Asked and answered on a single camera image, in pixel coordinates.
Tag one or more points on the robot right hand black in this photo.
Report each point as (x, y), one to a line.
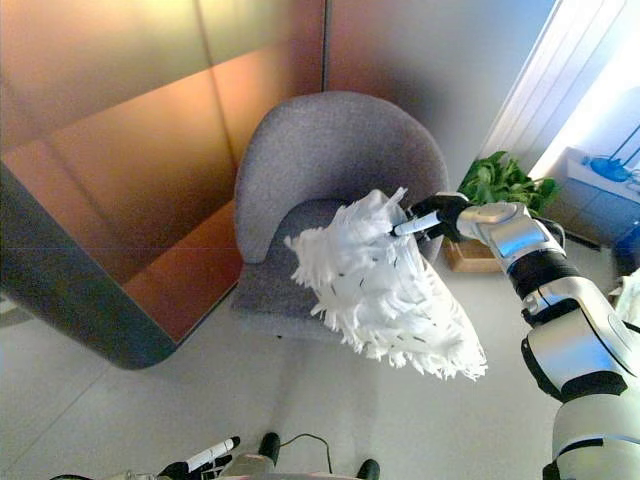
(442, 212)

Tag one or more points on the robot left hand black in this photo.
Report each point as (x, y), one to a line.
(200, 462)

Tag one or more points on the white fringed throw pillow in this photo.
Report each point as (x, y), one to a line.
(390, 295)

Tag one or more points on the robot right silver arm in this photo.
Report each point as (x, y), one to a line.
(565, 310)

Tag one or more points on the wooden planter box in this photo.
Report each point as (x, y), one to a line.
(472, 255)

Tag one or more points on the green leafy potted plant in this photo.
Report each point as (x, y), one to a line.
(505, 182)

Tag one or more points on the robot left black foot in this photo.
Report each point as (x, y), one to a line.
(270, 445)

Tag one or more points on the robot black foot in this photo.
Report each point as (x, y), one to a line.
(270, 445)
(370, 469)

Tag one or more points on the grey fabric tub armchair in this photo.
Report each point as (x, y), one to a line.
(330, 165)

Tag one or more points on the robot right black foot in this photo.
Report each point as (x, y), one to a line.
(370, 469)

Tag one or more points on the dark grey rounded ledge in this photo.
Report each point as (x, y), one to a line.
(85, 300)

